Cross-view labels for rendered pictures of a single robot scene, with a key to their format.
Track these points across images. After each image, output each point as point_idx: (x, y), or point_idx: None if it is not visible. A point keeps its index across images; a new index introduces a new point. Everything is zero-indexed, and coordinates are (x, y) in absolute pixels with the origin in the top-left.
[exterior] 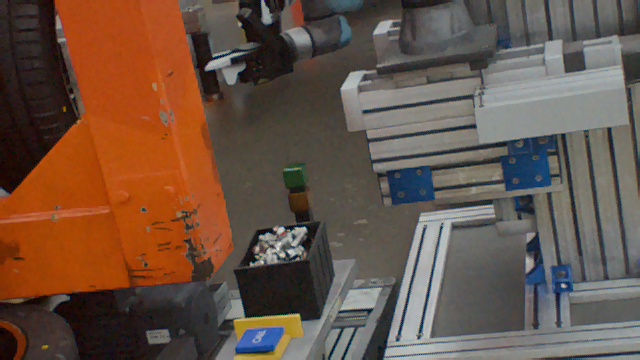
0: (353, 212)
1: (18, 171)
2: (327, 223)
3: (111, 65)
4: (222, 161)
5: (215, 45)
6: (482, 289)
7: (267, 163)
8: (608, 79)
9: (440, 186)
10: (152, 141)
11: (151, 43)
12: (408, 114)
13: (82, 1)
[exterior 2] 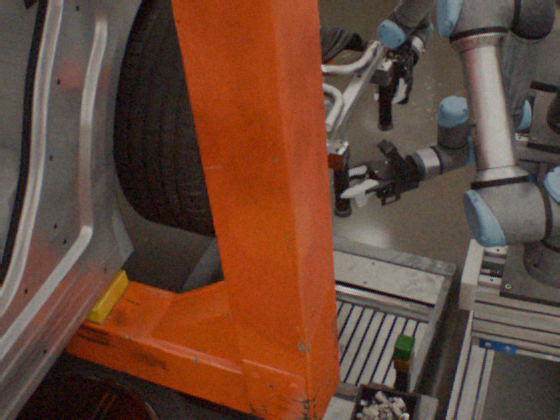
0: (429, 129)
1: (169, 225)
2: (406, 138)
3: (261, 304)
4: (327, 11)
5: None
6: (527, 363)
7: (364, 28)
8: None
9: (523, 347)
10: (287, 355)
11: (302, 304)
12: (515, 313)
13: (244, 259)
